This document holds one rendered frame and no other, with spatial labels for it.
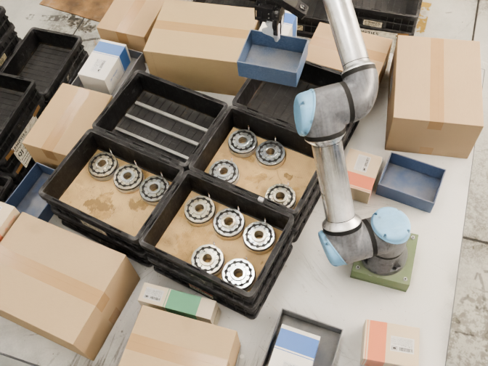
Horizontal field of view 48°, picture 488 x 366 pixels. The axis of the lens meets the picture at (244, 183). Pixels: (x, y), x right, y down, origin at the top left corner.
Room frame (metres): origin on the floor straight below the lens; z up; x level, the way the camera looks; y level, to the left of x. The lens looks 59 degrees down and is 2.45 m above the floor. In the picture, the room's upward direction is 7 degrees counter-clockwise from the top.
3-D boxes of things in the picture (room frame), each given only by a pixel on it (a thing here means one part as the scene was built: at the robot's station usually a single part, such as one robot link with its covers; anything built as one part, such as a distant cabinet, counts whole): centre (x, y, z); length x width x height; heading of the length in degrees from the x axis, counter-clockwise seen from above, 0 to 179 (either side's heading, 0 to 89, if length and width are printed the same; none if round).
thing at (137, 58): (1.62, 0.50, 0.78); 0.27 x 0.20 x 0.05; 152
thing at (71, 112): (1.34, 0.62, 0.78); 0.30 x 0.22 x 0.16; 154
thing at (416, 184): (0.96, -0.59, 0.74); 0.20 x 0.15 x 0.07; 59
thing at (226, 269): (0.64, 0.05, 0.86); 0.10 x 0.10 x 0.01
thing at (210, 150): (1.02, -0.07, 0.87); 0.40 x 0.30 x 0.11; 56
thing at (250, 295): (0.77, 0.10, 0.92); 0.40 x 0.30 x 0.02; 56
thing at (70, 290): (0.71, 0.64, 0.80); 0.40 x 0.30 x 0.20; 59
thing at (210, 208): (0.89, 0.16, 0.86); 0.10 x 0.10 x 0.01
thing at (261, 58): (1.29, -0.15, 1.10); 0.20 x 0.15 x 0.07; 66
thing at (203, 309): (0.60, 0.25, 0.79); 0.24 x 0.06 x 0.06; 68
